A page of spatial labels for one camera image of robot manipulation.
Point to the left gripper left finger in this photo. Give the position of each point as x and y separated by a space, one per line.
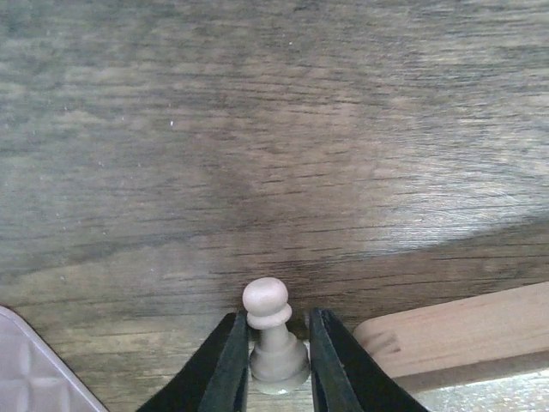
215 378

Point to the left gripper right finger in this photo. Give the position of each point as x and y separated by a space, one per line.
345 377

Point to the light pawn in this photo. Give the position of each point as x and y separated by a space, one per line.
279 361

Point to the wooden chess board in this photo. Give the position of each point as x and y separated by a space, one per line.
485 353

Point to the left metal tray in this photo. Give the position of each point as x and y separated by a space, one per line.
33 377

